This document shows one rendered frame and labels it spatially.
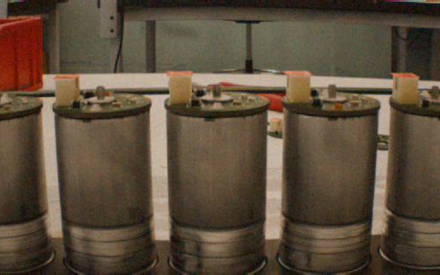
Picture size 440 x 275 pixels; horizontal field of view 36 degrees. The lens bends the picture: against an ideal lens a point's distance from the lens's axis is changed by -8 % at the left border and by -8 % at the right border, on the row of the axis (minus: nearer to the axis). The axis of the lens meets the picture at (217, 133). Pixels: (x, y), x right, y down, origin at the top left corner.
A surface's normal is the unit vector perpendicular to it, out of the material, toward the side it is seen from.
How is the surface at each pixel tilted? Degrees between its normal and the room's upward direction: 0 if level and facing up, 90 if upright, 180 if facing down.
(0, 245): 90
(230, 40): 90
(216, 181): 90
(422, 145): 90
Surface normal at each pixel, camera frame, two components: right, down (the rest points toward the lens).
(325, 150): -0.29, 0.22
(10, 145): 0.55, 0.19
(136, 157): 0.75, 0.15
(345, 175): 0.15, 0.22
